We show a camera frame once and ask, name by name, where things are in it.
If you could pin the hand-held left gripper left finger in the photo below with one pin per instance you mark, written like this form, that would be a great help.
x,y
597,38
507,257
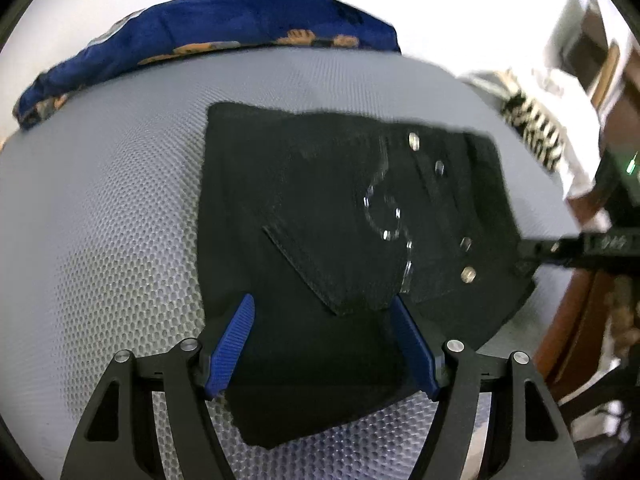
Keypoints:
x,y
235,340

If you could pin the black and white striped cloth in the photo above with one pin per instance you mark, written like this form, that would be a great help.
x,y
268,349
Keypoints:
x,y
532,125

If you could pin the brown wooden bed frame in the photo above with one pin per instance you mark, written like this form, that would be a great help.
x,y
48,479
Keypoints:
x,y
575,330

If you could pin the black pants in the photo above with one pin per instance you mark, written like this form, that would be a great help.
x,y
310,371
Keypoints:
x,y
310,185

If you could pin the blue patterned cloth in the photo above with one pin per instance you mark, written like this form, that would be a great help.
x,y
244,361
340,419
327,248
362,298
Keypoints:
x,y
200,25

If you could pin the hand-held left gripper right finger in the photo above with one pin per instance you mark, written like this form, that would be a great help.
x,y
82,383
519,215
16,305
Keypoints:
x,y
412,340

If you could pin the grey mesh mattress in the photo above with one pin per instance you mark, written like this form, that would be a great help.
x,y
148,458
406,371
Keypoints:
x,y
100,210

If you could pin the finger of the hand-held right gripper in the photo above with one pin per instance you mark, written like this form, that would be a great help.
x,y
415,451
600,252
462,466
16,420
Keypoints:
x,y
565,250

